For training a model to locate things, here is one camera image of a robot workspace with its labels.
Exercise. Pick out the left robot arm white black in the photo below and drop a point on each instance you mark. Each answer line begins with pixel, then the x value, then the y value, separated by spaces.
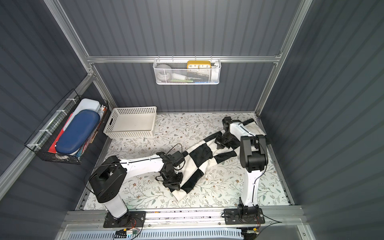
pixel 107 179

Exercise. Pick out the floral patterned table mat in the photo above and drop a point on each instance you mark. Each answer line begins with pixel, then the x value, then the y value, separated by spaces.
pixel 221 186

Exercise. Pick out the black white checkered pillowcase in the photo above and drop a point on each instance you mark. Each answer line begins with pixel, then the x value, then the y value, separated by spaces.
pixel 199 158

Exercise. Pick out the white mesh hanging basket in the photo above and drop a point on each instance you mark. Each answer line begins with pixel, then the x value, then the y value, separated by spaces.
pixel 183 76

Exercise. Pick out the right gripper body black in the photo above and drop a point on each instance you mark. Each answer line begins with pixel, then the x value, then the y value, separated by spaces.
pixel 223 142

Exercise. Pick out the yellow clock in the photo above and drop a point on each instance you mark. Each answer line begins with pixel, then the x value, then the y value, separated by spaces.
pixel 199 64

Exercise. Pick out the blue oval case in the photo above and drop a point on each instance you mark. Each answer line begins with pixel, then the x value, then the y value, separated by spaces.
pixel 80 128

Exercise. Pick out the white plastic box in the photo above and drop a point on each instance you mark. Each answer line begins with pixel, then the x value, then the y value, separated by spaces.
pixel 85 104

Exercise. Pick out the black wire wall basket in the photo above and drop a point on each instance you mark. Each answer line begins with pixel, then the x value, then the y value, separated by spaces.
pixel 41 140

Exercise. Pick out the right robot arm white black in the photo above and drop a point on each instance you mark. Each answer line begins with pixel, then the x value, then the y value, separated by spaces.
pixel 251 142

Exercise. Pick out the white tape roll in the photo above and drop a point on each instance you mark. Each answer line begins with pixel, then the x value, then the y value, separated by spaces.
pixel 163 72

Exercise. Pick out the red flat book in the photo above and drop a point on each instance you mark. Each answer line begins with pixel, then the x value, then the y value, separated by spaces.
pixel 52 148

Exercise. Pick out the white perforated plastic basket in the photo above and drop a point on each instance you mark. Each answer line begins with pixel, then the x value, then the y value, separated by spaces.
pixel 131 122

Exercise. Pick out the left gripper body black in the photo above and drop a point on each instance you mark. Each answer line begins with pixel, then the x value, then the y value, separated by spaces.
pixel 171 177

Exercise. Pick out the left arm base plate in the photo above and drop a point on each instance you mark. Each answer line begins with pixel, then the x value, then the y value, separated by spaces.
pixel 134 219

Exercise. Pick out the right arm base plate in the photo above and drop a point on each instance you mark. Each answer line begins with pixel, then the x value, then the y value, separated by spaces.
pixel 233 217

